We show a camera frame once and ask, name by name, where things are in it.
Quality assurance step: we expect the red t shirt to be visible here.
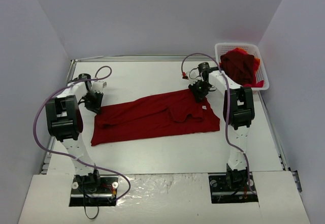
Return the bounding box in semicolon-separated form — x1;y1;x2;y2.
91;89;220;146

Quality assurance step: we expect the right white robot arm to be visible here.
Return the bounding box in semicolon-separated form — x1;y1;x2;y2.
183;62;255;190

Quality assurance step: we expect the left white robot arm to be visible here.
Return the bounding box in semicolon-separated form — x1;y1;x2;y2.
45;74;107;193

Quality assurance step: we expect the white plastic basket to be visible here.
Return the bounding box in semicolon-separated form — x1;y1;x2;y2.
215;43;269;91

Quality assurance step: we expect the dark red shirt in basket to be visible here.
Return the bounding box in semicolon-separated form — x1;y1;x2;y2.
220;49;256;86

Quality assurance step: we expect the orange shirt in basket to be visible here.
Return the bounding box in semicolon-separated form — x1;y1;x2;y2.
232;47;264;88

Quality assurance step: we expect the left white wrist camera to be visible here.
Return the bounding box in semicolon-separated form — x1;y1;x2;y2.
91;81;107;94

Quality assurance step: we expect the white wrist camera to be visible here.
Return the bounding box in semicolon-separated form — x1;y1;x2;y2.
182;69;201;85
91;81;107;94

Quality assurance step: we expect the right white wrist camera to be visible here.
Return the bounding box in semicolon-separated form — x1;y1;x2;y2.
182;69;201;85

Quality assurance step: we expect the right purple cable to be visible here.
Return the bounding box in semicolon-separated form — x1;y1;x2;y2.
181;53;256;196

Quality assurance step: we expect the purple cable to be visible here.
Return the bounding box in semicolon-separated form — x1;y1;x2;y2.
181;53;256;196
34;66;132;202

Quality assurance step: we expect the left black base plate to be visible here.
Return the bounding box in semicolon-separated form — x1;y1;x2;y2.
69;176;119;207

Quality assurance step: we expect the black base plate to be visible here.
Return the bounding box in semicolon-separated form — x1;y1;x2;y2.
69;176;119;207
208;173;258;204

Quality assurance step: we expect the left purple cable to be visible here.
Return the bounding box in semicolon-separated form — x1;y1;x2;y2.
34;66;132;202

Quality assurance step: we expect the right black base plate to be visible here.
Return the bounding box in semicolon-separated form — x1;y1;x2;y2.
208;173;258;204

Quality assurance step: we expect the thin black cable loop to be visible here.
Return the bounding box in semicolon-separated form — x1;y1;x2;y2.
84;202;101;220

